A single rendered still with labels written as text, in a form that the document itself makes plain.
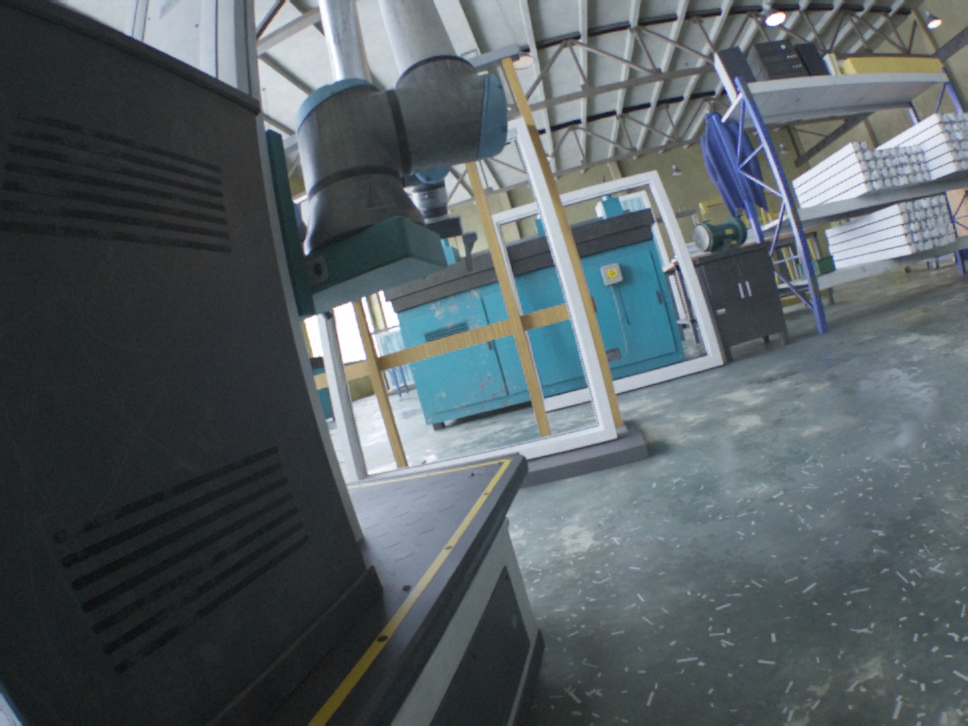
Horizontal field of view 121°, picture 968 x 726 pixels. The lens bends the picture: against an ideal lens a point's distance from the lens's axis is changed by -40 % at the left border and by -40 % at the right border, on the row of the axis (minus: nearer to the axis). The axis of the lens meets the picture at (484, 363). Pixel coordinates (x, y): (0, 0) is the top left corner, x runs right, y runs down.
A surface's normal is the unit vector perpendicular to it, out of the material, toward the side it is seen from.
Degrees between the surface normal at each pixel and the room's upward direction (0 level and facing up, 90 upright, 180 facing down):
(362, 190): 70
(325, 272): 90
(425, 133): 125
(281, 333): 90
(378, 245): 90
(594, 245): 90
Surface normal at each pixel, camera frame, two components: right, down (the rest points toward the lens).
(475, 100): 0.18, 0.08
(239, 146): 0.93, -0.25
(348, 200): -0.01, -0.32
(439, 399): -0.20, 0.08
